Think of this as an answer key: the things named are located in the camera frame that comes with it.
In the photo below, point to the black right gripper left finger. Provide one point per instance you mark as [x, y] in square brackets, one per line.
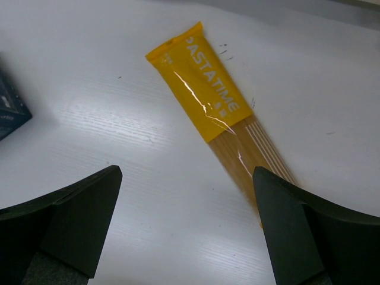
[58, 238]

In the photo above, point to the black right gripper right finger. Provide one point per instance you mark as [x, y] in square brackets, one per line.
[311, 240]

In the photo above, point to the dark blue Barilla pasta box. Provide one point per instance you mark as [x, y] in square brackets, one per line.
[14, 111]

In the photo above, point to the yellow spaghetti bag on table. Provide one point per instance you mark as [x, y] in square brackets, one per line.
[218, 110]

